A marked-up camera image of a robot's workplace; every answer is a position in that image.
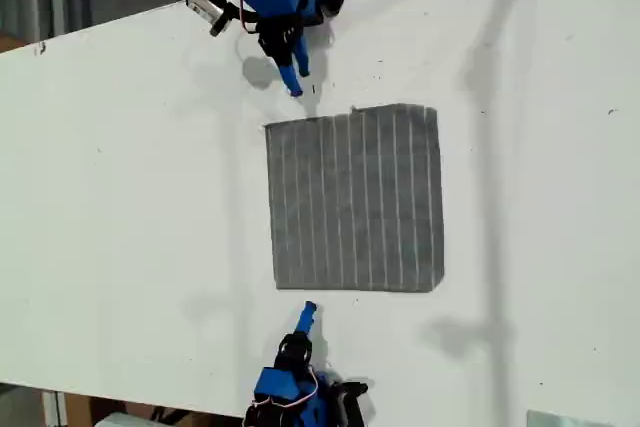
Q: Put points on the grey striped square towel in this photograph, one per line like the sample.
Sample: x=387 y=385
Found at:
x=355 y=197

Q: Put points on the white plastic container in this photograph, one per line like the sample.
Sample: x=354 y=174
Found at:
x=120 y=421

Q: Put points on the brown cardboard box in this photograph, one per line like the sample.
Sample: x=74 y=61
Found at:
x=12 y=43

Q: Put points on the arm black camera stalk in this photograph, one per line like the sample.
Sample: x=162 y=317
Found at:
x=237 y=12

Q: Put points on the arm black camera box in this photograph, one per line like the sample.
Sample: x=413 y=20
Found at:
x=205 y=4

